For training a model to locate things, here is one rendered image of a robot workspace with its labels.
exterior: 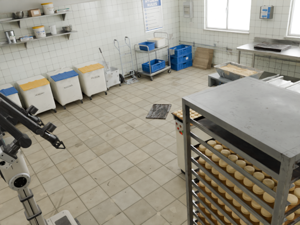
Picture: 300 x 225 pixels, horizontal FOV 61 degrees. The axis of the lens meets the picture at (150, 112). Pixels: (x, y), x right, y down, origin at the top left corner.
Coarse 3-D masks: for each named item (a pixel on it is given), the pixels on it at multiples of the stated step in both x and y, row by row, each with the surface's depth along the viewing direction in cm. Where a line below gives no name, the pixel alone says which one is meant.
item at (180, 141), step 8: (192, 128) 295; (176, 136) 331; (200, 136) 305; (208, 136) 312; (192, 144) 304; (192, 152) 309; (184, 160) 331; (184, 168) 338; (192, 168) 320; (192, 176) 326
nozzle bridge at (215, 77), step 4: (208, 76) 347; (212, 76) 341; (216, 76) 340; (220, 76) 339; (208, 80) 349; (212, 80) 348; (216, 80) 349; (220, 80) 329; (224, 80) 324; (228, 80) 323; (232, 80) 322; (208, 84) 352; (212, 84) 351; (216, 84) 350; (220, 84) 344
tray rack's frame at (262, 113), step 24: (192, 96) 136; (216, 96) 134; (240, 96) 131; (264, 96) 128; (288, 96) 125; (216, 120) 115; (240, 120) 110; (264, 120) 108; (288, 120) 106; (264, 144) 94; (288, 144) 92; (288, 168) 87; (288, 192) 94
